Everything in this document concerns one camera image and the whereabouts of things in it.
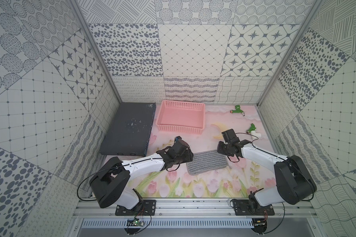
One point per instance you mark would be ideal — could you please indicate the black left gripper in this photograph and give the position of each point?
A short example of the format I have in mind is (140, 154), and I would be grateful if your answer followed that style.
(185, 152)

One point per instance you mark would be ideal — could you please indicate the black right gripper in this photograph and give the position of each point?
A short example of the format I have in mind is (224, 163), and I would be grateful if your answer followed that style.
(219, 148)

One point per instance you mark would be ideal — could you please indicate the grey striped square dishcloth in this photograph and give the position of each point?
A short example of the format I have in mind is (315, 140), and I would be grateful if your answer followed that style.
(206, 161)

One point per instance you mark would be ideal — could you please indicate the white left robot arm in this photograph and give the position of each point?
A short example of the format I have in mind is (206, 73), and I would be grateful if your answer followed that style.
(109, 184)

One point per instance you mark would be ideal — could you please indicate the white plastic pipe elbow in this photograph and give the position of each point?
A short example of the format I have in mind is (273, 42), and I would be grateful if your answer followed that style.
(256, 134)

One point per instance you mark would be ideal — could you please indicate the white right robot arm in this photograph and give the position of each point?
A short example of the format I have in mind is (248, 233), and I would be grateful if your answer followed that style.
(293, 180)

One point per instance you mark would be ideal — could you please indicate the green tap with brass thread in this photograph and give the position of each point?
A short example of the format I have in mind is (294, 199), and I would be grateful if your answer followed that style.
(251, 129)

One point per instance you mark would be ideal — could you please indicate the pink perforated plastic basket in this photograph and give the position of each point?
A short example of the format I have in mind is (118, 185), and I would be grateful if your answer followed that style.
(180, 116)

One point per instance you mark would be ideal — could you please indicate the green tap with silver nozzle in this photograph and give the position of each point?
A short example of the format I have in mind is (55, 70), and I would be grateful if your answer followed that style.
(237, 110)

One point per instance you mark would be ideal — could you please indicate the small green circuit board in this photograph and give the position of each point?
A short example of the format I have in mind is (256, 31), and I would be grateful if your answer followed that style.
(135, 222)

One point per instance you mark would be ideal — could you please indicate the blue network switch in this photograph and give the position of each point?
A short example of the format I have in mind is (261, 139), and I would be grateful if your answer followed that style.
(130, 130)

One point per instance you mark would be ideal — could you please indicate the aluminium mounting rail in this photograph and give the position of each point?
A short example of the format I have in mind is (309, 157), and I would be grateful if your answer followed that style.
(193, 207)

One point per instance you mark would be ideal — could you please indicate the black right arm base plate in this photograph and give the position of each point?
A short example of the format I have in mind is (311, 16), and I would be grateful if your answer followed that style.
(243, 207)

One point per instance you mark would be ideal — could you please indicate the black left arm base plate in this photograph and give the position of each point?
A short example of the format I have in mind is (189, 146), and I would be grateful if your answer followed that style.
(144, 208)

